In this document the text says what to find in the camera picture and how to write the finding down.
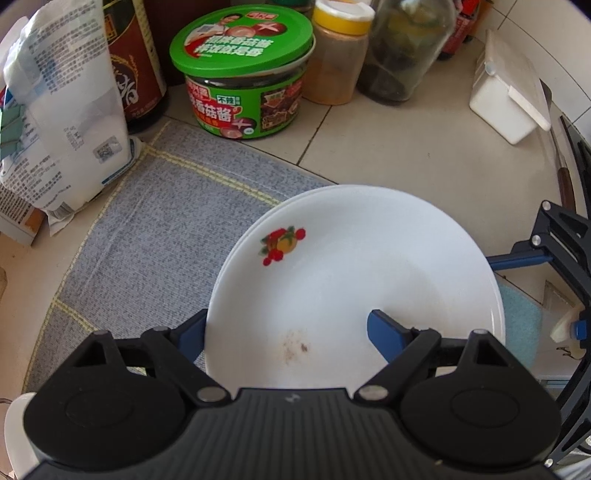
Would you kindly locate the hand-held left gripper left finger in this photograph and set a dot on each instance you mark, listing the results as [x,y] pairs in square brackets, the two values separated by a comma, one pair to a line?
[191,339]

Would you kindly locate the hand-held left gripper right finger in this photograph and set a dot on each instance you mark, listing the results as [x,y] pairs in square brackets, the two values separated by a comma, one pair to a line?
[385,334]

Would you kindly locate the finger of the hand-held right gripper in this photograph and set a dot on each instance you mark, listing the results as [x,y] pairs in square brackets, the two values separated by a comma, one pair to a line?
[584,355]
[517,261]

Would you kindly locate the white fruit print plate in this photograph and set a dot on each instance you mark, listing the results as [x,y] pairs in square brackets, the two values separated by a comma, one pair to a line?
[369,258]
[260,223]
[297,201]

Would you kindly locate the white pink flower bowl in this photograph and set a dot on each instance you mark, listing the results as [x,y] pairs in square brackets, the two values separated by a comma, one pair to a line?
[18,438]

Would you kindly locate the grey blue checked towel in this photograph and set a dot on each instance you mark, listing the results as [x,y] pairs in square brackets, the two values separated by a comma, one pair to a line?
[152,221]

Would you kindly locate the white seasoning box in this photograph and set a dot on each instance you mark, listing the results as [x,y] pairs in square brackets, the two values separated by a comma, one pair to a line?
[498,106]

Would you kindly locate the white orange packet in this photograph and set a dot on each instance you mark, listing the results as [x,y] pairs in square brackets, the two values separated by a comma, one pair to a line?
[18,221]

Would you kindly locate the red cap glass bottle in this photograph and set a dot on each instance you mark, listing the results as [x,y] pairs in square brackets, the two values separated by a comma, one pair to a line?
[397,69]

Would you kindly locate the red label bottle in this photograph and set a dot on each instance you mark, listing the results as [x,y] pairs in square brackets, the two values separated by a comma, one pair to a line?
[459,27]

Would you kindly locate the white printed bag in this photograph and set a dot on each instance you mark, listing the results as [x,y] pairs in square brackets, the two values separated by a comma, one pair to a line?
[69,115]

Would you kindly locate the yellow lid spice jar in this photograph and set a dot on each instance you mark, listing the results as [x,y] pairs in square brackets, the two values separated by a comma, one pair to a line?
[337,64]

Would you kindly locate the dark soy sauce bottle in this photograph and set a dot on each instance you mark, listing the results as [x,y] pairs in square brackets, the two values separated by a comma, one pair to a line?
[138,69]

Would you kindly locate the green lid sauce jar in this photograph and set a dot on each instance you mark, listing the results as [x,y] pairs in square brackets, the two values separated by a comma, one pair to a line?
[240,46]

